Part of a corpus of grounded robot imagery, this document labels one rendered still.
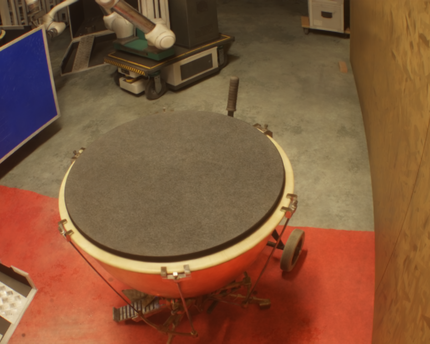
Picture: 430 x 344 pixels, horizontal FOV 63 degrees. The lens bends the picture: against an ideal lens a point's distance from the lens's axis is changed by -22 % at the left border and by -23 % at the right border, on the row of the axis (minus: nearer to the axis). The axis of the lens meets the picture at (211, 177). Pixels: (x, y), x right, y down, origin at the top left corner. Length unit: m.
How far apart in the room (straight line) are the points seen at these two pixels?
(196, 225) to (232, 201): 0.12
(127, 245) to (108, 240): 0.06
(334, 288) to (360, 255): 0.26
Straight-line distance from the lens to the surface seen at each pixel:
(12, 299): 2.15
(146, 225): 1.11
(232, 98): 1.54
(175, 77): 3.30
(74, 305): 2.02
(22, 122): 2.95
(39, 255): 2.32
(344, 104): 3.31
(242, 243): 1.07
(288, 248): 1.87
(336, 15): 4.67
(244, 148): 1.32
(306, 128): 2.93
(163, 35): 2.89
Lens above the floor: 1.57
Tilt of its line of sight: 39 degrees down
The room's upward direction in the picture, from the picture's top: 5 degrees counter-clockwise
